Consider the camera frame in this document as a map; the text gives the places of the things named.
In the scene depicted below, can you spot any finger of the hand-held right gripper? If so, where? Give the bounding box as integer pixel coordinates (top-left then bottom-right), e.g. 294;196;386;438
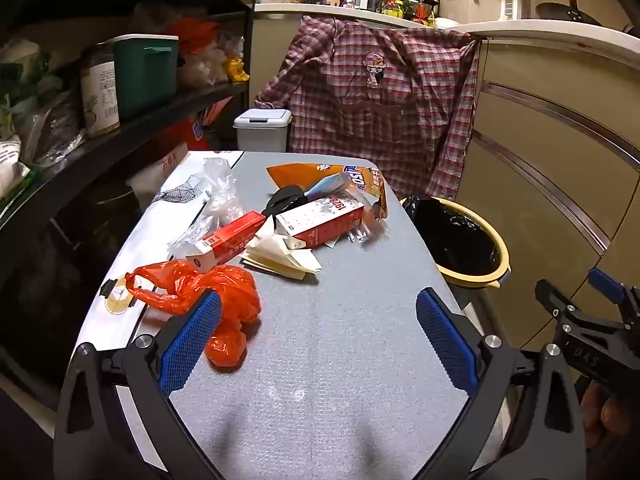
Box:
587;267;640;320
534;280;582;320

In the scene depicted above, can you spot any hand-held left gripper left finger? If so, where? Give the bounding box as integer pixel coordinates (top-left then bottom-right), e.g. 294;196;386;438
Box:
54;290;223;480

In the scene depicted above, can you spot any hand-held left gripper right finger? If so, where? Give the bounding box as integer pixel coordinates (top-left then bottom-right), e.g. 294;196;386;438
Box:
415;287;586;480

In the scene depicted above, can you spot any yellow trash bin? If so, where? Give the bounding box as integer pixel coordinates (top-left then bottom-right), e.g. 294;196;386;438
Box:
399;196;512;290

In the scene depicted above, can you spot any orange plastic bag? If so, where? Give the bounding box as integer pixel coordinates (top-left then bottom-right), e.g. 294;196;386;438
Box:
124;260;262;372

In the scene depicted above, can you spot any black bin liner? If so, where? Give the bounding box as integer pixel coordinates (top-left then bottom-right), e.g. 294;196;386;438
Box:
402;197;501;277

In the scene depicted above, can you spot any small red box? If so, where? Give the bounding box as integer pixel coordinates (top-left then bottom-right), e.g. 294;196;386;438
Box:
186;211;267;272

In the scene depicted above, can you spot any white paper napkin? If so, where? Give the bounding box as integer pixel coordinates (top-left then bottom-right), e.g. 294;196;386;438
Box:
240;220;323;278

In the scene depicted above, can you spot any small clear wrapper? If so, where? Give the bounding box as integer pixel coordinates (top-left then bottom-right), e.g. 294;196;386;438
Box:
347;217;390;247

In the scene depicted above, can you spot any clear plastic bag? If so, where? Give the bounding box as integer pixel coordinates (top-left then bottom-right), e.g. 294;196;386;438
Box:
167;157;246;261

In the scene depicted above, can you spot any black wrapper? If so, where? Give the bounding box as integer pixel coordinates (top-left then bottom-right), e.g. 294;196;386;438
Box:
264;185;308;217

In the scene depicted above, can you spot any red white milk carton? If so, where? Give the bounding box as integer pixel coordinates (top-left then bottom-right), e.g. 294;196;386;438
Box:
274;196;366;250

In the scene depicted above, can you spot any pale blue wrapper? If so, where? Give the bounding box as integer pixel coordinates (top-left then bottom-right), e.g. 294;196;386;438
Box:
304;172;352;200

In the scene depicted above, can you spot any orange snack packet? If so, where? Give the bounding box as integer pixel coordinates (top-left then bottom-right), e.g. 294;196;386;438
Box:
266;162;390;221

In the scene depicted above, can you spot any person's right hand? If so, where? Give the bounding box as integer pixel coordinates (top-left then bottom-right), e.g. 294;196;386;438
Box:
579;382;640;462

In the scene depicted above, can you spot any grey white table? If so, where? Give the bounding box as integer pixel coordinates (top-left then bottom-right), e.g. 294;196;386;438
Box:
135;151;476;480

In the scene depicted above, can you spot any beige kitchen cabinet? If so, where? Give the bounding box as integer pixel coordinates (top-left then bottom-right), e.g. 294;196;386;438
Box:
250;2;640;361

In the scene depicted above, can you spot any black shelf rack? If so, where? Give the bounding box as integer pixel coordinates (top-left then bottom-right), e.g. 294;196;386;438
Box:
0;0;263;411

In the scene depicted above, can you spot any white lidded bin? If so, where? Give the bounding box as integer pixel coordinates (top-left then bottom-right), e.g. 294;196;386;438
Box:
233;108;293;153

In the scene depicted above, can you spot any red plaid shirt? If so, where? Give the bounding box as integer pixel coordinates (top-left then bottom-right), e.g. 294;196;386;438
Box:
255;15;481;201

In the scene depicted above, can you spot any labelled tin can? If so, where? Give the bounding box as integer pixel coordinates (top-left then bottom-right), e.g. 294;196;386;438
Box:
80;42;121;138

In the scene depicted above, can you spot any green storage box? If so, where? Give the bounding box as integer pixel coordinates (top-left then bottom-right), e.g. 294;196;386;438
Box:
111;34;180;120

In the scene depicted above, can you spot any clear bag of food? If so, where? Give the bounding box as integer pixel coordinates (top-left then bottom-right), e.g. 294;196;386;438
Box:
177;35;231;88

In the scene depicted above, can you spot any orange bag on shelf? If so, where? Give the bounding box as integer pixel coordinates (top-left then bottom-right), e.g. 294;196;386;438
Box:
170;17;222;57

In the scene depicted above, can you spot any white plastic bag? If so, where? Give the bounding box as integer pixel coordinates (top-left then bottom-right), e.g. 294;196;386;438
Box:
0;35;51;111

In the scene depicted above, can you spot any black spice rack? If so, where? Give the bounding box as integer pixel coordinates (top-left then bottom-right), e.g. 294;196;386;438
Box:
375;0;442;28

